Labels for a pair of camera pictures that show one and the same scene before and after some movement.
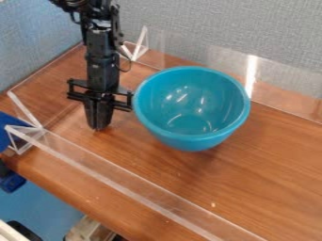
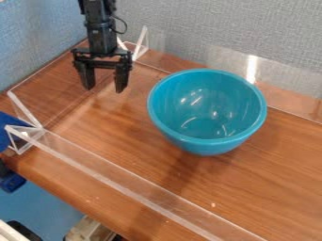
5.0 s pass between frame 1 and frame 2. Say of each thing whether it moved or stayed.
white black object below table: stayed
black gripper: moved
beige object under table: stayed
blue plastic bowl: moved
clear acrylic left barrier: stayed
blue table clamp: stayed
